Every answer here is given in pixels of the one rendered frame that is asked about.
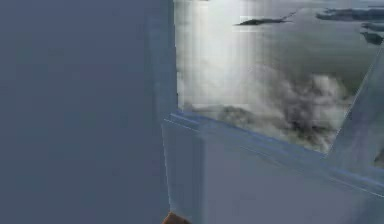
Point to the window with pale blue frame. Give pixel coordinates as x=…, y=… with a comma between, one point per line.
x=260, y=83

